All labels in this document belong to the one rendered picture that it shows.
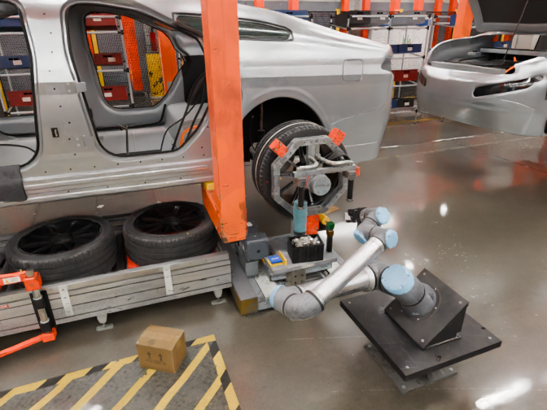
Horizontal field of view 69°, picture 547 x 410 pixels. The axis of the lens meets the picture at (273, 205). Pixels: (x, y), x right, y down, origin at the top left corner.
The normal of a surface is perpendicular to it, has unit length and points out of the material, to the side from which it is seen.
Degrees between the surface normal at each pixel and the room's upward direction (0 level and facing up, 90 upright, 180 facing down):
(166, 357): 90
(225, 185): 90
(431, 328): 43
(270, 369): 0
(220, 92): 90
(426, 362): 0
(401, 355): 0
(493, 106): 91
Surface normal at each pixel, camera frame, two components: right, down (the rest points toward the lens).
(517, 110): -0.41, 0.39
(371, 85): 0.34, 0.39
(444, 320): -0.64, -0.57
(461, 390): -0.01, -0.91
